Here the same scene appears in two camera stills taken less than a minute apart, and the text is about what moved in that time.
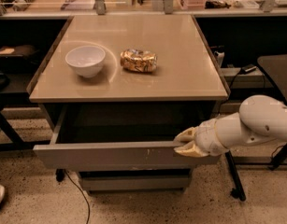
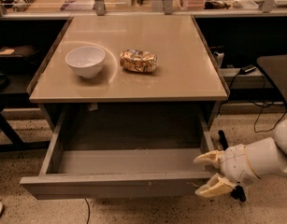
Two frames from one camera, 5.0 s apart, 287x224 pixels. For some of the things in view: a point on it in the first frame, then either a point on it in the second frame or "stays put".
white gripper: x=206 y=138 to x=236 y=165
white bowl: x=87 y=60 stays put
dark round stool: x=279 y=67 stays put
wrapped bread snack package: x=138 y=61 stays put
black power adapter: x=248 y=68 stays put
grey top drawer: x=134 y=135 to x=163 y=186
